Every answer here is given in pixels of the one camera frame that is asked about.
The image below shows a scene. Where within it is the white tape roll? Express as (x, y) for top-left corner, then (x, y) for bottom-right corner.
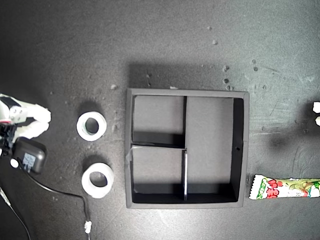
(76, 111), (108, 142)
(81, 162), (115, 199)

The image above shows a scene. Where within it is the black compartment tray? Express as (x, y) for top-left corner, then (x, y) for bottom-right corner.
(124, 87), (250, 210)

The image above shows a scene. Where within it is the green red snack bar wrapper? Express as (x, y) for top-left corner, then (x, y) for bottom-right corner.
(248, 174), (320, 200)

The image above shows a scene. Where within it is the thin black cable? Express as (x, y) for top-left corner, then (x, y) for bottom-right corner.
(0, 186), (32, 240)

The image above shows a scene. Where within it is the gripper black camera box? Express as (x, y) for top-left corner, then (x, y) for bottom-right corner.
(11, 139), (48, 175)

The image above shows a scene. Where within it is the black camera cable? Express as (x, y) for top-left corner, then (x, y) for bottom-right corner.
(23, 169), (91, 240)

